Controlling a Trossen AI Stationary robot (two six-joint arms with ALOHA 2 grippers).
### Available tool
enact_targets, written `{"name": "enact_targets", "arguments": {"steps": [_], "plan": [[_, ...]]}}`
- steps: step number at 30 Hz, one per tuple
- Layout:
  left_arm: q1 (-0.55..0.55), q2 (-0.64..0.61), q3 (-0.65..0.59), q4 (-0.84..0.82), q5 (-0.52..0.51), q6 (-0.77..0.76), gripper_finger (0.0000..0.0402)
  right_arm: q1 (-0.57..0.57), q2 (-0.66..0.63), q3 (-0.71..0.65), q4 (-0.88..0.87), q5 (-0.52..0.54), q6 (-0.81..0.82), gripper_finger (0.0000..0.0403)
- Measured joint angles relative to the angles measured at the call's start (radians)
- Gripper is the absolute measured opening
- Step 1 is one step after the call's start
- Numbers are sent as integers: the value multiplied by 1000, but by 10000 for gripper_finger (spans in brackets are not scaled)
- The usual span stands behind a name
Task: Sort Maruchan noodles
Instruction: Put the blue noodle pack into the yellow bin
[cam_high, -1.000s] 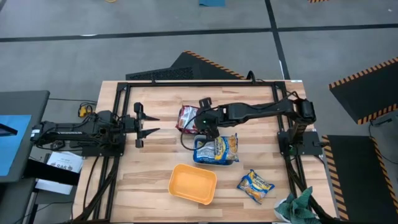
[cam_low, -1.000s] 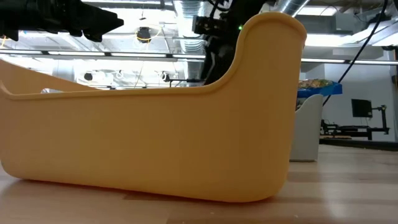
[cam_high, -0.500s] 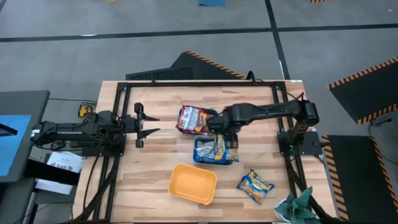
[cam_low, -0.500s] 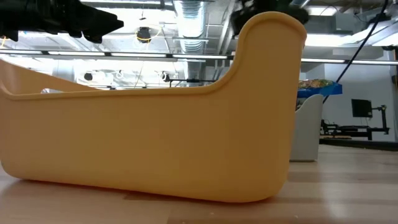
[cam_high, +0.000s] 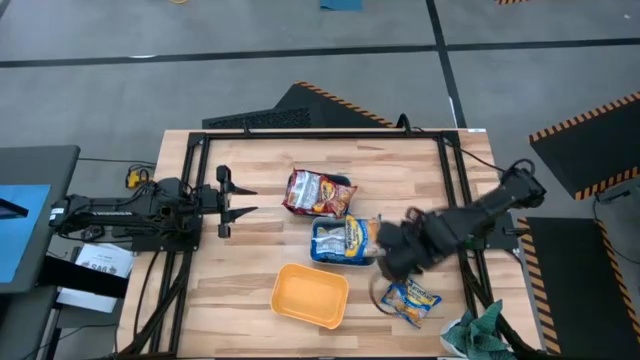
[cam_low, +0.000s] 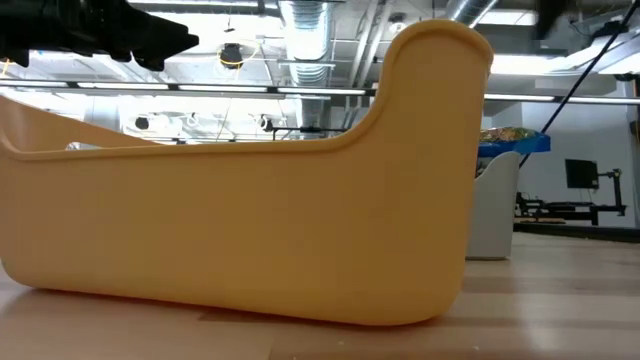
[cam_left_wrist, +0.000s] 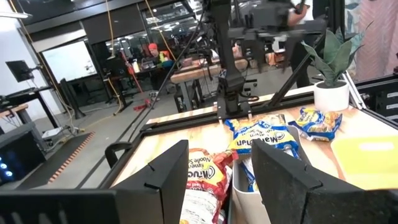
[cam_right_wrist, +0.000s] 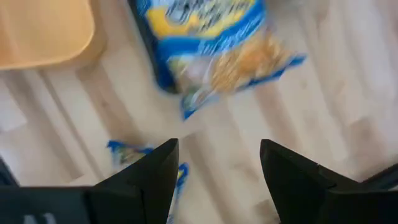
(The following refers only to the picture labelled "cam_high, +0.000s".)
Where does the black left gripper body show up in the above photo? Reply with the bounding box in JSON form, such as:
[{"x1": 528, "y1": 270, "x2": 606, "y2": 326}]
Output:
[{"x1": 204, "y1": 164, "x2": 235, "y2": 239}]

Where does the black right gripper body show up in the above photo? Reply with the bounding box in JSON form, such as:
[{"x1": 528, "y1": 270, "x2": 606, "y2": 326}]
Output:
[{"x1": 375, "y1": 209, "x2": 449, "y2": 280}]

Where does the orange plastic bin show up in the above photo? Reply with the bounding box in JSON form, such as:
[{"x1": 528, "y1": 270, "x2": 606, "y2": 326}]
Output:
[{"x1": 270, "y1": 262, "x2": 350, "y2": 331}]

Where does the white plastic bin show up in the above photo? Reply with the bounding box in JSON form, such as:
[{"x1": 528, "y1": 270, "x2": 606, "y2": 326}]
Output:
[{"x1": 308, "y1": 215, "x2": 382, "y2": 268}]

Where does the teal plastic bin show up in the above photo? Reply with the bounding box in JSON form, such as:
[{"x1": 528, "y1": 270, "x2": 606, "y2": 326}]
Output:
[{"x1": 285, "y1": 172, "x2": 353, "y2": 218}]

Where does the black ramp with striped edge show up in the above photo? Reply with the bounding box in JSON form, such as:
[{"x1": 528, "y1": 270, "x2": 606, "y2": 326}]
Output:
[{"x1": 201, "y1": 80, "x2": 396, "y2": 130}]

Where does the green crumpled cloth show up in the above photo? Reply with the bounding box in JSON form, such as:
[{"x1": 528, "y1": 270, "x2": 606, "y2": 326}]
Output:
[{"x1": 439, "y1": 299, "x2": 516, "y2": 360}]

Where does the white paper sheet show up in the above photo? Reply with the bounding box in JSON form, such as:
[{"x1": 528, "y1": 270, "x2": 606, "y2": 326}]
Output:
[{"x1": 55, "y1": 242, "x2": 135, "y2": 314}]

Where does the black desk shelf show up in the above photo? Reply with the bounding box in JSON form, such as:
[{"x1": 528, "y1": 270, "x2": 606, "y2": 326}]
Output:
[{"x1": 0, "y1": 254, "x2": 129, "y2": 360}]

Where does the black platform with striped edge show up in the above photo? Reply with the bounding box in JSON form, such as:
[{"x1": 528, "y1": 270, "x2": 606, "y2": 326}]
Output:
[
  {"x1": 528, "y1": 92, "x2": 640, "y2": 201},
  {"x1": 517, "y1": 217, "x2": 640, "y2": 360}
]

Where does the grey monitor with blue screen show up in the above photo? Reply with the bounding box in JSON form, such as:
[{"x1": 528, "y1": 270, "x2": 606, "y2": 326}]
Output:
[{"x1": 0, "y1": 144, "x2": 81, "y2": 295}]

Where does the blue floor mat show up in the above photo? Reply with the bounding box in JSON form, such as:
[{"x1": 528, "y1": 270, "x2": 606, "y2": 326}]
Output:
[{"x1": 319, "y1": 0, "x2": 364, "y2": 12}]

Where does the yellow cable connector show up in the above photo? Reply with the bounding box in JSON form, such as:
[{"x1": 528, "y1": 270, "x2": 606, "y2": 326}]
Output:
[{"x1": 124, "y1": 167, "x2": 151, "y2": 190}]

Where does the black metal rig frame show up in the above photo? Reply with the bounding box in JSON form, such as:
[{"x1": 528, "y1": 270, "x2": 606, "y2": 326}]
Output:
[{"x1": 130, "y1": 127, "x2": 531, "y2": 360}]

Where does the black cable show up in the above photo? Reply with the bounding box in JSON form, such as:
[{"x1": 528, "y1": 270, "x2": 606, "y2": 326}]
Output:
[
  {"x1": 77, "y1": 157, "x2": 157, "y2": 167},
  {"x1": 417, "y1": 124, "x2": 536, "y2": 176}
]

